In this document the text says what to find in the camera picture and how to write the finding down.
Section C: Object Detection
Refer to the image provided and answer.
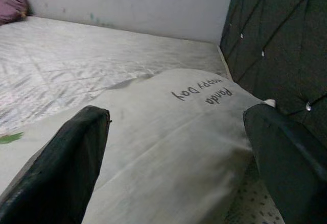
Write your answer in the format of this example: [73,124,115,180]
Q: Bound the black tufted headboard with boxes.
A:
[219,0,327,156]

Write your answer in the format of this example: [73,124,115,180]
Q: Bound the mauve bed blanket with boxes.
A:
[0,0,31,26]

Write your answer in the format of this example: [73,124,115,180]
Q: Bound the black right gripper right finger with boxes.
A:
[242,103,327,224]

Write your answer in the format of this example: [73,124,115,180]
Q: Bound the white Panda Happy Day pillow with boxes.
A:
[0,68,277,224]

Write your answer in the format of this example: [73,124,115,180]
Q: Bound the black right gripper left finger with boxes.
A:
[0,105,111,224]

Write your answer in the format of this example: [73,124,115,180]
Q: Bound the white quilted mattress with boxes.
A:
[0,16,286,224]

